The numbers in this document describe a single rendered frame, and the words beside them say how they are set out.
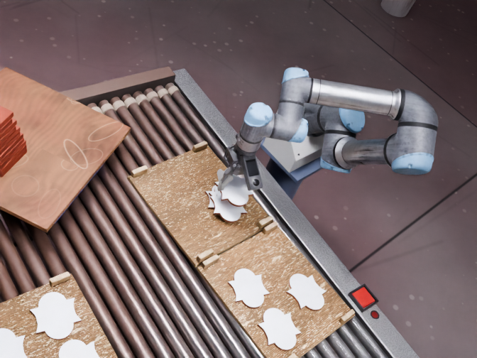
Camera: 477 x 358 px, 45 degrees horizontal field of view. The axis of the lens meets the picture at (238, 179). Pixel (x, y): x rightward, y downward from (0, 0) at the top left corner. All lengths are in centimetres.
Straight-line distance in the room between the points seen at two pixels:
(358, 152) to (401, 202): 178
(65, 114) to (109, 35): 209
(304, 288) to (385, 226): 169
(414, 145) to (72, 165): 106
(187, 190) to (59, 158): 44
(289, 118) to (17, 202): 84
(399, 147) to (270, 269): 57
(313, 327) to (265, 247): 31
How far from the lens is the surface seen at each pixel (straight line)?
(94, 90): 228
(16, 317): 174
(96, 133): 200
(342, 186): 361
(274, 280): 191
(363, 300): 201
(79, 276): 182
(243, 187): 194
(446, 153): 428
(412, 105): 179
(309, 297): 190
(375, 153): 191
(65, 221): 192
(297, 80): 174
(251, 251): 194
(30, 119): 203
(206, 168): 211
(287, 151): 226
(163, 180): 204
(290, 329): 183
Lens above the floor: 250
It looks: 48 degrees down
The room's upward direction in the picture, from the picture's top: 22 degrees clockwise
